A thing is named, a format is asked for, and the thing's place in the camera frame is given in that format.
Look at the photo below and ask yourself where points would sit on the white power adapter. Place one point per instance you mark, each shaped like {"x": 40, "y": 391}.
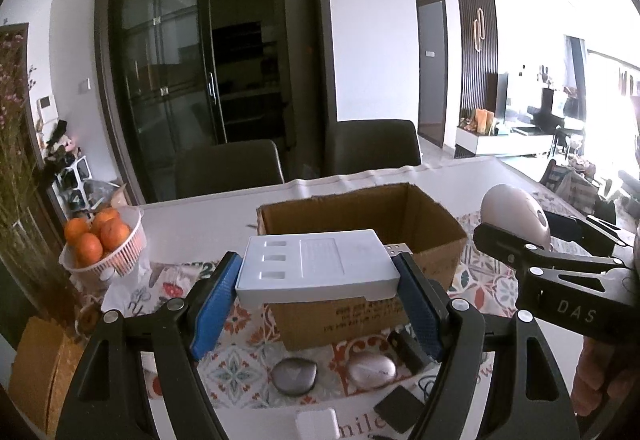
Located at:
{"x": 317, "y": 425}

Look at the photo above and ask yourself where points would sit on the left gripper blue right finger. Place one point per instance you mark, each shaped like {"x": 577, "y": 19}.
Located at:
{"x": 420, "y": 303}

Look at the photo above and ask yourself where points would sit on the person right hand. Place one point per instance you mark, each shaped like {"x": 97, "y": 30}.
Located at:
{"x": 603, "y": 370}

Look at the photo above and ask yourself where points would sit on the glass vase dried flowers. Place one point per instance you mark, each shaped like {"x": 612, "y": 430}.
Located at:
{"x": 25, "y": 252}

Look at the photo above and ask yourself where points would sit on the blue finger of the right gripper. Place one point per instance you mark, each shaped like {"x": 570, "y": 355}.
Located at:
{"x": 519, "y": 254}
{"x": 596, "y": 236}

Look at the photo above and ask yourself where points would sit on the dark glass door cabinet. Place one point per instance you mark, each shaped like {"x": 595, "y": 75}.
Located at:
{"x": 178, "y": 76}

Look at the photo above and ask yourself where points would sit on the black charger with cable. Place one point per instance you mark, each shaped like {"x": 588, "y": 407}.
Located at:
{"x": 400, "y": 409}

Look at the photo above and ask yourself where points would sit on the brown cardboard box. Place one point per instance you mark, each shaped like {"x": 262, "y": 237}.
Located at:
{"x": 399, "y": 214}

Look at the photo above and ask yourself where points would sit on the white multi-port charger block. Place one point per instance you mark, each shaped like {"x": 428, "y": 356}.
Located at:
{"x": 315, "y": 267}

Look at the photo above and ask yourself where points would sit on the pink silver oval case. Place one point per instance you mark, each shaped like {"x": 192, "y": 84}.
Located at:
{"x": 368, "y": 370}

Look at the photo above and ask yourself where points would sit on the pink round night light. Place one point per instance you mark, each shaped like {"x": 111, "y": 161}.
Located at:
{"x": 515, "y": 211}

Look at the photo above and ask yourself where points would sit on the dark grey earbud case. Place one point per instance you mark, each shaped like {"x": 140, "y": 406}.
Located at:
{"x": 294, "y": 377}

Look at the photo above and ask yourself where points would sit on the dark dining chair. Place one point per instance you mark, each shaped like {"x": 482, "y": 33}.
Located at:
{"x": 359, "y": 145}
{"x": 211, "y": 169}

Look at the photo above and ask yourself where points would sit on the floral fabric tissue pouch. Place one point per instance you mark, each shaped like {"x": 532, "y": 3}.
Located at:
{"x": 148, "y": 287}

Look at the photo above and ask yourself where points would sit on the woven wicker box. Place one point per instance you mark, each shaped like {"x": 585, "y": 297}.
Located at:
{"x": 44, "y": 366}

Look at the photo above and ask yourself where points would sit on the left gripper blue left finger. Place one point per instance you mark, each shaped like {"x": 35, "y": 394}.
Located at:
{"x": 210, "y": 302}

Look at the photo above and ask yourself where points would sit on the white fruit basket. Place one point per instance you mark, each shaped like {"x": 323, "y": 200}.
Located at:
{"x": 121, "y": 262}

